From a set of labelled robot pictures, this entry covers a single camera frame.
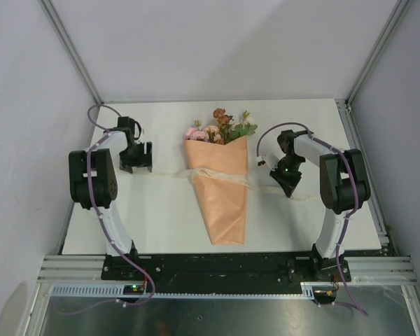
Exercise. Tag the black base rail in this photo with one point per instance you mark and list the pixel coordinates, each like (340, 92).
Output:
(215, 273)

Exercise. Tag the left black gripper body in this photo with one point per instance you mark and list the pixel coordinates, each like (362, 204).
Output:
(134, 156)

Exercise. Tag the cream ribbon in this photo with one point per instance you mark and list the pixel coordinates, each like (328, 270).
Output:
(192, 174)

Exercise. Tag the aluminium corner post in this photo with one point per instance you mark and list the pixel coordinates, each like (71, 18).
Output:
(392, 23)
(68, 45)

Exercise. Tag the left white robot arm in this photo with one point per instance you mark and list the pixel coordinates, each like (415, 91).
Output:
(93, 182)

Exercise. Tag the right aluminium corner post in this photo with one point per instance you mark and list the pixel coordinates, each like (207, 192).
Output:
(392, 23)

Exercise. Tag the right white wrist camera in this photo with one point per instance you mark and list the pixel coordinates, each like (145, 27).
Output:
(270, 160)

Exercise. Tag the orange beige wrapping paper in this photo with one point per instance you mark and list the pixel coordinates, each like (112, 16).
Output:
(223, 204)

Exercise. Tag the left aluminium corner post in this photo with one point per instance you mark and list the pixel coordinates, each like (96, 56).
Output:
(68, 45)

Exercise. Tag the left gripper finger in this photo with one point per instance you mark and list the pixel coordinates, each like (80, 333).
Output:
(126, 166)
(148, 156)

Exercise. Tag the white fake flower stem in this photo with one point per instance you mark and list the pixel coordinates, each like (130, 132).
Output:
(247, 126)

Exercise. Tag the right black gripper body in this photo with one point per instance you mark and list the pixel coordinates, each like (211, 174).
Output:
(292, 162)

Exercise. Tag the pink fake flower stem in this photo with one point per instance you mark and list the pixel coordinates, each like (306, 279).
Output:
(197, 132)

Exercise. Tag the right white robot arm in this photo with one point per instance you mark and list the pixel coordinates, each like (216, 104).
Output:
(343, 187)

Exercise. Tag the aluminium frame profile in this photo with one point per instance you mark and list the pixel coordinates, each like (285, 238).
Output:
(71, 269)

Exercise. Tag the brown orange fake flower stem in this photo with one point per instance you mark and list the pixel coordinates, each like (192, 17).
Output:
(223, 121)

